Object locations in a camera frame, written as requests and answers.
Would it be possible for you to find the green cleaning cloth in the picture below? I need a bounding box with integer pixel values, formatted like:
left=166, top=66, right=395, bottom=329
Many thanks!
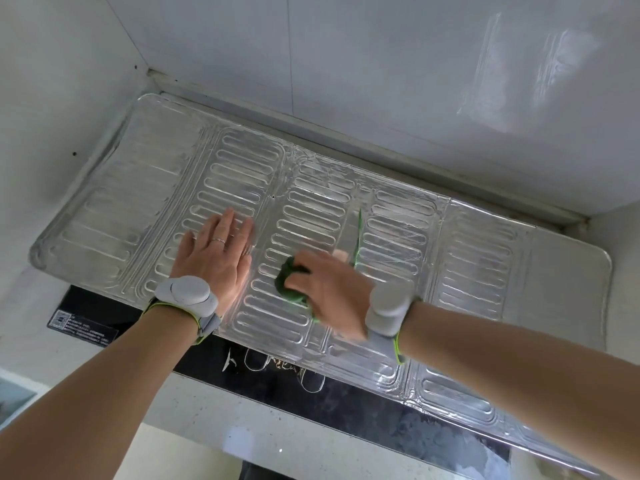
left=274, top=209, right=364, bottom=325

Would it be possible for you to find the person's left forearm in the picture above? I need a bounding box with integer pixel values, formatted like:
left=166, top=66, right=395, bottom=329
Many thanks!
left=0, top=307, right=202, bottom=480

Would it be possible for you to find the person's right forearm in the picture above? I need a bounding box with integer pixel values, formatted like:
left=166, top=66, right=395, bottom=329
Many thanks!
left=397, top=301, right=640, bottom=480

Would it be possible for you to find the person's right hand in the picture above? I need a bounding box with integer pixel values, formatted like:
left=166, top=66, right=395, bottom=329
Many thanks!
left=286, top=249, right=377, bottom=341

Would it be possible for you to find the embossed aluminium foil panel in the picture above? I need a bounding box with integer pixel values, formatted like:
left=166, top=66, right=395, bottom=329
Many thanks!
left=28, top=93, right=613, bottom=478

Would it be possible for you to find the black glass cooktop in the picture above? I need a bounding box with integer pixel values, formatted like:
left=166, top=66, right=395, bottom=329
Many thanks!
left=47, top=285, right=513, bottom=480

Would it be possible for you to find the person's left hand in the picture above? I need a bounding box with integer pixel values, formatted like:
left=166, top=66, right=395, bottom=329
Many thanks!
left=171, top=208, right=256, bottom=311

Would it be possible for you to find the grey wrist tracker green strap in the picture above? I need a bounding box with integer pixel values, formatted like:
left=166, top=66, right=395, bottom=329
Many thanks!
left=364, top=282, right=422, bottom=365
left=144, top=276, right=222, bottom=345

